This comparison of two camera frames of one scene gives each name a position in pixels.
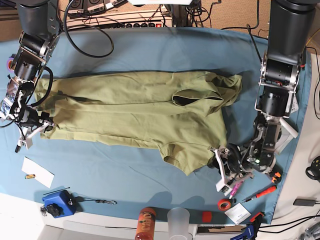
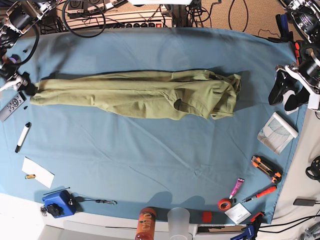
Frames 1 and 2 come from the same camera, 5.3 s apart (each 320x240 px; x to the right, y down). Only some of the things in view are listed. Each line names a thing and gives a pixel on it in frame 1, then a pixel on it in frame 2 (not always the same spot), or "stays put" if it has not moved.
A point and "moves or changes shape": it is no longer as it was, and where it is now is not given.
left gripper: (31, 123) -> (15, 82)
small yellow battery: (30, 176) stays put
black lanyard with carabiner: (80, 199) stays put
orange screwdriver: (263, 192) stays put
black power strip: (138, 25) stays put
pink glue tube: (236, 188) stays put
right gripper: (236, 164) -> (284, 82)
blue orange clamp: (251, 230) stays put
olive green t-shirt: (181, 112) moves or changes shape
